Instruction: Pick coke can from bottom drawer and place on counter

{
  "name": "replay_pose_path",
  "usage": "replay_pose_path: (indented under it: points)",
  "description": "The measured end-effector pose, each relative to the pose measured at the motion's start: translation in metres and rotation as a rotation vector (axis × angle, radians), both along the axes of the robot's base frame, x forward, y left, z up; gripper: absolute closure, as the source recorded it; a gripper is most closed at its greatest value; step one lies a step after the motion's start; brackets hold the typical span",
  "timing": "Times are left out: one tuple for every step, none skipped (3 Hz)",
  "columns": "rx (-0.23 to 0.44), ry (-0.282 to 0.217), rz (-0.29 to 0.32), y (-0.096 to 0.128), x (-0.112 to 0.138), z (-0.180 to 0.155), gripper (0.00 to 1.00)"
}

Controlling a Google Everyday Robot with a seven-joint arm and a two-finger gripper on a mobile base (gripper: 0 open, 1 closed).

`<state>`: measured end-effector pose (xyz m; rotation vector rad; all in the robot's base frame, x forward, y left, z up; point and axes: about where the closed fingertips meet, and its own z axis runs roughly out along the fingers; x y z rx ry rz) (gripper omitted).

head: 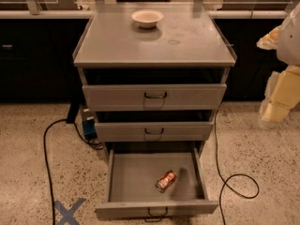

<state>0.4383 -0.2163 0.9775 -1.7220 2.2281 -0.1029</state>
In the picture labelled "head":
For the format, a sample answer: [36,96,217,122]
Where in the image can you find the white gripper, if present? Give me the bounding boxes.
[257,26,300,123]

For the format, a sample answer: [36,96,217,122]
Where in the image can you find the red coke can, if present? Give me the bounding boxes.
[155,171,177,193]

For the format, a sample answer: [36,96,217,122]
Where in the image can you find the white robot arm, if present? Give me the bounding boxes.
[257,4,300,127]

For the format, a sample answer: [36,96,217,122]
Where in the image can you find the grey middle drawer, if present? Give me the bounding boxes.
[95,122,213,142]

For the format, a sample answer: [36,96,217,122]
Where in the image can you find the grey drawer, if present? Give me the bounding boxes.
[95,122,213,142]
[96,148,218,218]
[82,83,227,112]

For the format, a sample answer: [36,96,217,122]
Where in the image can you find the grey top drawer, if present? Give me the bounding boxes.
[82,83,227,112]

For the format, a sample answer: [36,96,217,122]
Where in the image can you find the grey drawer cabinet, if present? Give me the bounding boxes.
[74,3,235,149]

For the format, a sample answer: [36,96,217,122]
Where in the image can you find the grey bottom drawer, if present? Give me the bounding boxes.
[96,148,218,218]

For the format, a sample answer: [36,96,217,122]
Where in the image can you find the dark back counter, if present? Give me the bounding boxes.
[0,19,287,103]

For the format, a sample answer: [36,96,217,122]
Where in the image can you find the white bowl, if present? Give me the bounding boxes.
[131,9,163,29]

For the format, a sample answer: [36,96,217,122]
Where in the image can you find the blue power box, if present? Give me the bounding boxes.
[81,106,97,141]

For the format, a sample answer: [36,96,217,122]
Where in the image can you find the blue tape cross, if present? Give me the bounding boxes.
[54,198,85,225]

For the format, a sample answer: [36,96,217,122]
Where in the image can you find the black cable left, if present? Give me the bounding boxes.
[42,118,104,225]

